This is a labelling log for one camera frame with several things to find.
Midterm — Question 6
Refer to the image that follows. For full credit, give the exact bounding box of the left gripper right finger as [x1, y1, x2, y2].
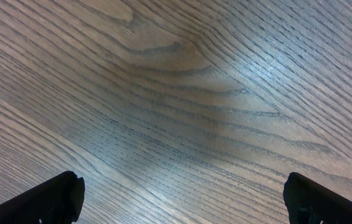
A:
[283, 172, 352, 224]

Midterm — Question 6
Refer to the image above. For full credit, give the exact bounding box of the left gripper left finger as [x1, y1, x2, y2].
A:
[0, 171, 85, 224]

